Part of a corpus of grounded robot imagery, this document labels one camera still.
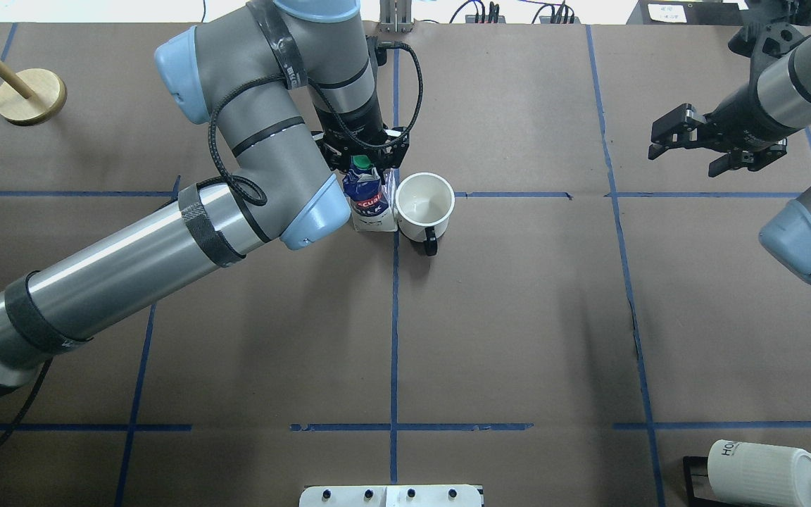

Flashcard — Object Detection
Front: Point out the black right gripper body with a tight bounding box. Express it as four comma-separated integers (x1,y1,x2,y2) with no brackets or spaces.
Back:
701,95,788,158

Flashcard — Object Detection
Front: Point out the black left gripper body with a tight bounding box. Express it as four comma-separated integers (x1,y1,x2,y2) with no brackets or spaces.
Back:
312,126,411,173

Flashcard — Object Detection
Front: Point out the blue white milk carton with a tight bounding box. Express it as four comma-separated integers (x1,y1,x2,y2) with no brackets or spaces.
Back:
342,155,397,233

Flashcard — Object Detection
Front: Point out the white smiley face mug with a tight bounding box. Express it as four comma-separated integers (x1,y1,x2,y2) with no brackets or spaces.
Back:
394,171,455,257

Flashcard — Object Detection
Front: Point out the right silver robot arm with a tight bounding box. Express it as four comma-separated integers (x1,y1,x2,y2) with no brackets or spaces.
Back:
648,20,811,284

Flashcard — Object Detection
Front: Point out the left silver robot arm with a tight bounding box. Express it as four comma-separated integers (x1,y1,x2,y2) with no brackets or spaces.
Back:
0,1,406,397

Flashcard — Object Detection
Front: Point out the black box with label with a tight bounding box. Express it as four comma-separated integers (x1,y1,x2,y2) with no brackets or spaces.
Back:
625,1,748,26

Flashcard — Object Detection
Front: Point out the white ribbed mug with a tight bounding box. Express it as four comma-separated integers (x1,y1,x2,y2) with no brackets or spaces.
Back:
707,439,811,506

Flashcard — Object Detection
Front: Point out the wooden mug tree stand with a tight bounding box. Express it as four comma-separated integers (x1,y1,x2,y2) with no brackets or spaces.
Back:
0,58,67,126

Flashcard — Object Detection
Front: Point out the aluminium frame post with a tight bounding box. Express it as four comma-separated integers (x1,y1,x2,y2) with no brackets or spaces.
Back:
377,0,415,33

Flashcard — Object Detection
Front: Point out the black wire mug rack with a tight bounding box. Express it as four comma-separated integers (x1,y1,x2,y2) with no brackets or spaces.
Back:
682,456,741,506

